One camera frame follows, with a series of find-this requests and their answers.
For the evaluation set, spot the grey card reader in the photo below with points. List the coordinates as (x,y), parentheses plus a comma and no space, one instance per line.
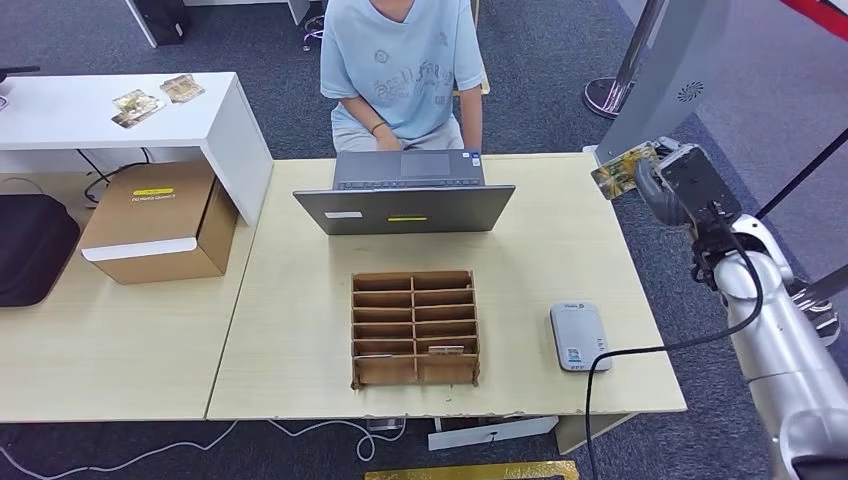
(580,331)

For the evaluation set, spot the white side table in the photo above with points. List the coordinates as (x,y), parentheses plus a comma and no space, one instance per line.
(66,112)

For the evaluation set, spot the person's right hand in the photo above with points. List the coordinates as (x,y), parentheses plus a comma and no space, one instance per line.
(387,141)

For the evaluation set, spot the black bag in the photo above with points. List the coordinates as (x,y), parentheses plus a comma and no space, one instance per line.
(33,252)

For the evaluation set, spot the black stanchion post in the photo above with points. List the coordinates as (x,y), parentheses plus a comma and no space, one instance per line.
(802,173)

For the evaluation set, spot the grey Lenovo laptop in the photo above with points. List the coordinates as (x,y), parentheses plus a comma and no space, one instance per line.
(404,212)

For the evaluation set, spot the chrome stanchion post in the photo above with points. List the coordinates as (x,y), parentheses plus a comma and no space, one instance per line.
(828,285)
(606,96)

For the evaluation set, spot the person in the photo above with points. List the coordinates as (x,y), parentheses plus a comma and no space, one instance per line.
(397,73)

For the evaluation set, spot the brown divided card rack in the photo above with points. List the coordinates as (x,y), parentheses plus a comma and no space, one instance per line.
(414,311)

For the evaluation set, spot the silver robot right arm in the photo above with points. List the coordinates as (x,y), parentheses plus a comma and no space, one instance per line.
(775,344)

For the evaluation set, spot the red barrier tape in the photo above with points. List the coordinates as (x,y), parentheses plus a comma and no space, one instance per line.
(821,13)

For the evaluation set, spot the brown cardboard box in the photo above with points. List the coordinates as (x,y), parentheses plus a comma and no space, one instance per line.
(152,218)

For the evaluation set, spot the yellow floor plate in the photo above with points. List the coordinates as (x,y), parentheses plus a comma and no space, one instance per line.
(464,472)

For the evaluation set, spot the black computer tower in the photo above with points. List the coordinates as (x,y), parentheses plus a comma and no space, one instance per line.
(159,20)

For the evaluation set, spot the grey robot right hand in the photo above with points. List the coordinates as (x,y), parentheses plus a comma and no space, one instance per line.
(696,185)

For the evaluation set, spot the photo-print ID card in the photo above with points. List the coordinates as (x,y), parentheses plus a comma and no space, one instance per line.
(619,173)

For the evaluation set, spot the silver kiosk panel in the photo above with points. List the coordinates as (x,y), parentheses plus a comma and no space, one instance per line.
(669,66)

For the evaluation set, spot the person's right forearm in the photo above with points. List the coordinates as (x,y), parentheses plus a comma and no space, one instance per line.
(364,116)

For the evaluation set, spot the person's left forearm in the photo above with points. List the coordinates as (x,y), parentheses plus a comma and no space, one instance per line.
(470,119)

